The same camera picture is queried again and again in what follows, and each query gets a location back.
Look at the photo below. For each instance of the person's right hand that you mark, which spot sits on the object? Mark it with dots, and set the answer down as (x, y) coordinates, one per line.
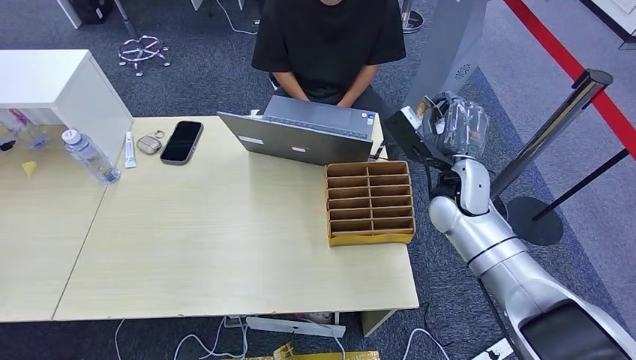
(299, 96)

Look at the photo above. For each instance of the person's left hand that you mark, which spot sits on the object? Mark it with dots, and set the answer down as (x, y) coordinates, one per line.
(346, 102)

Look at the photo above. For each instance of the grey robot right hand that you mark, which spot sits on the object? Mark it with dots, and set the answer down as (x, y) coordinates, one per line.
(462, 129)

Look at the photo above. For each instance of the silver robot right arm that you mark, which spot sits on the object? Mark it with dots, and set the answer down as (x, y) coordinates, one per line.
(497, 248)

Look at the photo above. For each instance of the person's right forearm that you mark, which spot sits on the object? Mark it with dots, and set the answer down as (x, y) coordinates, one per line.
(287, 82)

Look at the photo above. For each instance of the person's left forearm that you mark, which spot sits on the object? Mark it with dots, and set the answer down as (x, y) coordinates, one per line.
(361, 82)

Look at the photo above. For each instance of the person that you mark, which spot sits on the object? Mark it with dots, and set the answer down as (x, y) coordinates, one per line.
(328, 44)

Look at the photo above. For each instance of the cardboard card organizer box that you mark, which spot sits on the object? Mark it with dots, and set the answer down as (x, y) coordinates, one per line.
(370, 238)

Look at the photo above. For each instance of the grey laptop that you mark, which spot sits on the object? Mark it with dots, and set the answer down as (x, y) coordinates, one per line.
(303, 141)

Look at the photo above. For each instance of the grey standing panel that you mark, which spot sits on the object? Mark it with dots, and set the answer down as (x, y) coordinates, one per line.
(447, 39)

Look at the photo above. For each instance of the chrome stanchion base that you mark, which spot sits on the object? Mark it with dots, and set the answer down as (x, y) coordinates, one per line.
(412, 22)

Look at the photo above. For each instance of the red barrier belt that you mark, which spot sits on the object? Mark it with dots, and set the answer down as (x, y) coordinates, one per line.
(561, 57)

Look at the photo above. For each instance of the black smartphone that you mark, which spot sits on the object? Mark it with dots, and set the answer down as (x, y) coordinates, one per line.
(182, 142)

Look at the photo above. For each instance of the grey earbuds case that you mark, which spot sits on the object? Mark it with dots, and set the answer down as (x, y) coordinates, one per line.
(148, 144)

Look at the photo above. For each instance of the chrome chair base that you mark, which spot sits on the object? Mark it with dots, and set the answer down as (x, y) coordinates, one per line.
(143, 51)

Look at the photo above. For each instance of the small white tube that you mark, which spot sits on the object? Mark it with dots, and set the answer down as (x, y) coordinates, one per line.
(129, 151)

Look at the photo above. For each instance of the clear water bottle white cap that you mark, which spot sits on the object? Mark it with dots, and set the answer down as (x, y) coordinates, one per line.
(92, 159)

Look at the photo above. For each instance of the white power strip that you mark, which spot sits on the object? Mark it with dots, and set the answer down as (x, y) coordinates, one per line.
(497, 350)

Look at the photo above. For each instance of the black bag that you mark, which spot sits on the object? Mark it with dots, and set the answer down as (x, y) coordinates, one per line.
(92, 10)

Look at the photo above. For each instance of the white cabinet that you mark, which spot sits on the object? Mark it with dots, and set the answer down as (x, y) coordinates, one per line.
(59, 79)

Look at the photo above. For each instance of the yellow floor tape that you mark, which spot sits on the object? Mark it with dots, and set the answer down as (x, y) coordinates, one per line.
(323, 356)

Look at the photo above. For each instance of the clear plastic bottle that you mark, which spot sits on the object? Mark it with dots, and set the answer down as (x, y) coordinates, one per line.
(30, 134)

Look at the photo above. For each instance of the small yellow object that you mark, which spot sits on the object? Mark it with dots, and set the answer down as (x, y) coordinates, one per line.
(30, 168)

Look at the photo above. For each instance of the small black object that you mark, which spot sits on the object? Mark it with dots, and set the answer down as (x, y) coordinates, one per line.
(7, 146)

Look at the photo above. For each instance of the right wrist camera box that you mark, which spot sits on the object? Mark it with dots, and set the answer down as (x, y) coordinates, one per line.
(405, 134)

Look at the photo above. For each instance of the chrome stanchion post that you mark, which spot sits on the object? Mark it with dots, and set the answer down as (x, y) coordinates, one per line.
(556, 124)

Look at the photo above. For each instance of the black stanchion post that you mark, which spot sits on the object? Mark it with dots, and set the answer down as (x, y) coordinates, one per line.
(534, 223)

